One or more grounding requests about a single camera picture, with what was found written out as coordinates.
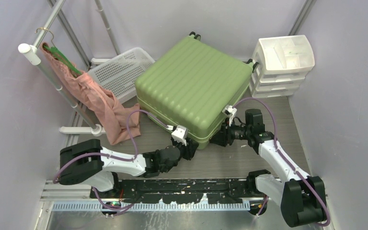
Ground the green ribbed hard-shell suitcase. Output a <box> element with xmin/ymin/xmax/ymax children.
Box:
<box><xmin>135</xmin><ymin>32</ymin><xmax>253</xmax><ymax>150</ymax></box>

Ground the pink cloth garment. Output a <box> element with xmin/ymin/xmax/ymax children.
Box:
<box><xmin>40</xmin><ymin>42</ymin><xmax>141</xmax><ymax>145</ymax></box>

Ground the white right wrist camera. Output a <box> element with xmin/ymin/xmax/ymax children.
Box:
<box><xmin>222</xmin><ymin>104</ymin><xmax>237</xmax><ymax>126</ymax></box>

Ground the green clothes hanger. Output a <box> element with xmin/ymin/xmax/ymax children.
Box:
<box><xmin>43</xmin><ymin>43</ymin><xmax>82</xmax><ymax>78</ymax></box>

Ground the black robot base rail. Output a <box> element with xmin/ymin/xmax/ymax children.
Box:
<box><xmin>89</xmin><ymin>178</ymin><xmax>270</xmax><ymax>215</ymax></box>

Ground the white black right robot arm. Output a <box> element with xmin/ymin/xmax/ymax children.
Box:
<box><xmin>210</xmin><ymin>105</ymin><xmax>329</xmax><ymax>227</ymax></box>

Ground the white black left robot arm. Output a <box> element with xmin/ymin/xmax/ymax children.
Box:
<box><xmin>53</xmin><ymin>138</ymin><xmax>199</xmax><ymax>198</ymax></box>

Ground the white perforated plastic basket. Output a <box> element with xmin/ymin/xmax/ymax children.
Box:
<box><xmin>88</xmin><ymin>47</ymin><xmax>155</xmax><ymax>104</ymax></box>

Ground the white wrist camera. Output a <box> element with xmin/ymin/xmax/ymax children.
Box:
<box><xmin>222</xmin><ymin>104</ymin><xmax>237</xmax><ymax>126</ymax></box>
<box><xmin>171</xmin><ymin>125</ymin><xmax>188</xmax><ymax>146</ymax></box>

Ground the white plastic drawer organizer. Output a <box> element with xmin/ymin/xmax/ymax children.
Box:
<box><xmin>249</xmin><ymin>35</ymin><xmax>315</xmax><ymax>98</ymax></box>

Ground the white and silver clothes rack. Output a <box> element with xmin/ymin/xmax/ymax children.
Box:
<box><xmin>18</xmin><ymin>0</ymin><xmax>108</xmax><ymax>137</ymax></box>

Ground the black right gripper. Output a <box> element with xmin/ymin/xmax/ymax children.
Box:
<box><xmin>209</xmin><ymin>117</ymin><xmax>251</xmax><ymax>147</ymax></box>

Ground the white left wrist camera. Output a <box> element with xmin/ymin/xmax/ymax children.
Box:
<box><xmin>171</xmin><ymin>125</ymin><xmax>188</xmax><ymax>146</ymax></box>

